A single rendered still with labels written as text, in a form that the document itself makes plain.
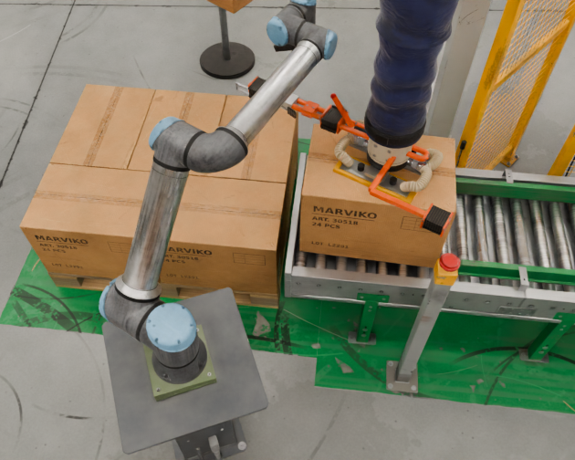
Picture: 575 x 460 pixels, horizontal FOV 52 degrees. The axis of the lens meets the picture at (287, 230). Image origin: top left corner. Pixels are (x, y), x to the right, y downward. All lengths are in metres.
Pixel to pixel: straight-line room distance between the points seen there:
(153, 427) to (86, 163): 1.49
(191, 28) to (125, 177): 2.04
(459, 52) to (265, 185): 1.22
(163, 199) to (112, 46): 3.04
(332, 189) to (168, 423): 1.05
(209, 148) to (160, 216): 0.28
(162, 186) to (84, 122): 1.61
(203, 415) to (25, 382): 1.30
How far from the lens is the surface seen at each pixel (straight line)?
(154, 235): 1.82
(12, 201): 3.84
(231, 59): 4.38
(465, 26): 3.16
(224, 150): 1.66
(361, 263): 2.59
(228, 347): 2.17
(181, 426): 2.09
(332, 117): 2.37
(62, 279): 3.29
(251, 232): 2.67
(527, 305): 2.69
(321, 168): 2.37
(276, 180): 2.86
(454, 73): 3.34
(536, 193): 2.97
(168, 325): 1.89
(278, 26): 2.00
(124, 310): 1.96
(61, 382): 3.11
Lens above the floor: 2.72
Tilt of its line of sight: 54 degrees down
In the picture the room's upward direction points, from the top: straight up
